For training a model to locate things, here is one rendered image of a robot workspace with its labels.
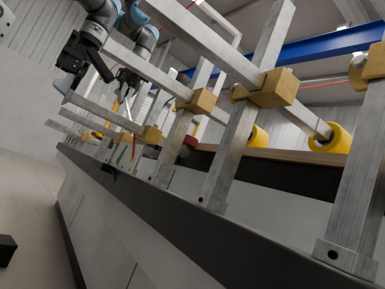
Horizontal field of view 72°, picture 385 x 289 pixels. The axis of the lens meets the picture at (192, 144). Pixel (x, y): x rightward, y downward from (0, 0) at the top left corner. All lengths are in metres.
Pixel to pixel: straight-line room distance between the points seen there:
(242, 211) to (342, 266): 0.44
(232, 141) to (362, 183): 0.24
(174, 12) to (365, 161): 0.31
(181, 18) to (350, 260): 0.36
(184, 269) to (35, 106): 8.10
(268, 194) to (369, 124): 0.38
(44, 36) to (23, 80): 1.34
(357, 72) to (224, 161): 0.24
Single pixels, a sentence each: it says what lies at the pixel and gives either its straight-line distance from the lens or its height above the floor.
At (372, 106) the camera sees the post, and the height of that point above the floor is 0.88.
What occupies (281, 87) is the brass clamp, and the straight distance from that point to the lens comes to 0.48.
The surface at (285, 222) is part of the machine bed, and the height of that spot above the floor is 0.73.
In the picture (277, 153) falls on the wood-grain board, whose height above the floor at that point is 0.89.
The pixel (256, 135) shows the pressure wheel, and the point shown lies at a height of 0.94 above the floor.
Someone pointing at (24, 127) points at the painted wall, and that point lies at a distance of 8.46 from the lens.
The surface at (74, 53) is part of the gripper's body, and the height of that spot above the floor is 0.96.
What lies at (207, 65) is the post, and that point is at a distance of 0.79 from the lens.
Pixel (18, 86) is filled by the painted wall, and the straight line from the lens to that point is 8.49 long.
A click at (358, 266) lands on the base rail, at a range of 0.32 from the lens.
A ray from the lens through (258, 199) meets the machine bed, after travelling 0.71.
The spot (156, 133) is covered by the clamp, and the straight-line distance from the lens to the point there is 0.88.
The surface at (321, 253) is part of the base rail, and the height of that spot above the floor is 0.71.
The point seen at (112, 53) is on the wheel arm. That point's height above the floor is 0.93.
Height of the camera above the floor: 0.72
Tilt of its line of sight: 10 degrees up
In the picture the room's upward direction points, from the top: 22 degrees clockwise
